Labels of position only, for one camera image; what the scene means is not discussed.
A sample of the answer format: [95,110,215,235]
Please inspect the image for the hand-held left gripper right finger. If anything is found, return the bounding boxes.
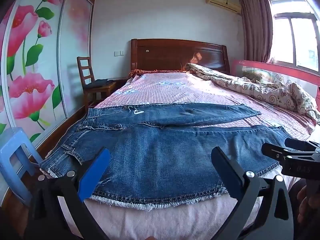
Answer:
[211,146,294,240]

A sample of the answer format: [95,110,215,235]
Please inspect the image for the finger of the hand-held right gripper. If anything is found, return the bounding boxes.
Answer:
[284,137,320,153]
[261,142,318,166]

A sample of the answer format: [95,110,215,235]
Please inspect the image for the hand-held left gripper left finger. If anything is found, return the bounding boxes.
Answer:
[24,147,112,240]

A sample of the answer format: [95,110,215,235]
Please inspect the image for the blue denim pants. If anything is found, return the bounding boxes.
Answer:
[39,102,294,212]

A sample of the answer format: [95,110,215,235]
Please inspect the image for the person's right hand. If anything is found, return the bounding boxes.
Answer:
[296,184,320,228]

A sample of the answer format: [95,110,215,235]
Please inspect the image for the floral patterned quilt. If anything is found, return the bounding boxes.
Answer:
[185,63,320,126]

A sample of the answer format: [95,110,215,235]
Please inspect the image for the blue plastic stool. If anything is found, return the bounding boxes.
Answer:
[0,127,44,206]

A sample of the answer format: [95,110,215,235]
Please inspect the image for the dark folded clothes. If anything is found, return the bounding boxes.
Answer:
[86,79,115,89]

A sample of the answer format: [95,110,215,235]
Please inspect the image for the bed with pink checked sheet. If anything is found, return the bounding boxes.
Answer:
[42,70,316,240]

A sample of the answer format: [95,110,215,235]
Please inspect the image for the wooden chair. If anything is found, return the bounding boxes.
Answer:
[77,56,118,108]

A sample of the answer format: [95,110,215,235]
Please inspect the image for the window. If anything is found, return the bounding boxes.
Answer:
[267,0,320,72]

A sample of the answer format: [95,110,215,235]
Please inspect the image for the fringed brown blanket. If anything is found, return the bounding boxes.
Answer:
[129,69,188,77]

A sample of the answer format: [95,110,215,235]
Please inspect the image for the brown curtain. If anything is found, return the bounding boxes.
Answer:
[237,0,273,63]

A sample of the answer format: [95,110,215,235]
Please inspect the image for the dark wooden headboard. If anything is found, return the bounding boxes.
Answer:
[131,39,230,75]

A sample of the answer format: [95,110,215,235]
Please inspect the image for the flower print sliding wardrobe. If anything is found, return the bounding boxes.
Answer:
[0,0,98,205]

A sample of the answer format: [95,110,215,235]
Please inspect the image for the pink bed guard rail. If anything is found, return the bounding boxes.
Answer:
[230,59,320,91]

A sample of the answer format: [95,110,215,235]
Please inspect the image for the wall air conditioner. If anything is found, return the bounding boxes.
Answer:
[205,0,242,14]

